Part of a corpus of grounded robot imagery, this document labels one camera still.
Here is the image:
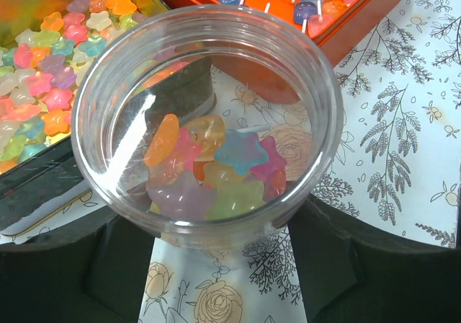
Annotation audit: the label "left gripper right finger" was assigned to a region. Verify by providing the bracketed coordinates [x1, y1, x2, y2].
[288, 182, 460, 322]

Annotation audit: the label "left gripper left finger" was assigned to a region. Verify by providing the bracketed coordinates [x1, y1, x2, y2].
[1, 207, 154, 322]

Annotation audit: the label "clear glass jar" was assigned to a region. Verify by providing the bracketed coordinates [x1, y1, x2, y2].
[71, 5, 344, 251]

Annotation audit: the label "orange tin of lollipops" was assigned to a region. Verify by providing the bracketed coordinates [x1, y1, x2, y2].
[143, 0, 413, 104]

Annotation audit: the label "dark tin translucent star candies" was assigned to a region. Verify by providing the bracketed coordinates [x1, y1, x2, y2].
[1, 0, 167, 243]

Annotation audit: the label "floral table mat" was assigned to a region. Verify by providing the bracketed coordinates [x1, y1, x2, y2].
[19, 0, 460, 322]

